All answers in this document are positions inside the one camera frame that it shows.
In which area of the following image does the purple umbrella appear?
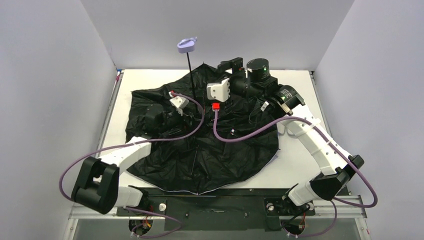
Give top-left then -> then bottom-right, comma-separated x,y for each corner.
125,36 -> 281,196

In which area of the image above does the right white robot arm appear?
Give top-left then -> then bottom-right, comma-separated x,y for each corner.
207,57 -> 365,209

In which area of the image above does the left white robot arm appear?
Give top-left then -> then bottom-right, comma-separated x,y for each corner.
70,107 -> 205,215

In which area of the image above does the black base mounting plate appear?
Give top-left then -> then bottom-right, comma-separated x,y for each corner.
117,188 -> 316,232

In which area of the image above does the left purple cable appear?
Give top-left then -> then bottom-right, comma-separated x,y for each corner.
58,92 -> 206,239

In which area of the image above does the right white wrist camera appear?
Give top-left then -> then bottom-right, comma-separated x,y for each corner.
206,77 -> 230,103

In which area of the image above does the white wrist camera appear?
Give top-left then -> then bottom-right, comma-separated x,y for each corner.
206,77 -> 230,103
168,91 -> 189,116

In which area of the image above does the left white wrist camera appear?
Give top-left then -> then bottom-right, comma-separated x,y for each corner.
168,91 -> 189,116

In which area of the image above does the aluminium frame rail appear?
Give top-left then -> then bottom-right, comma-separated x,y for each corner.
67,195 -> 368,221

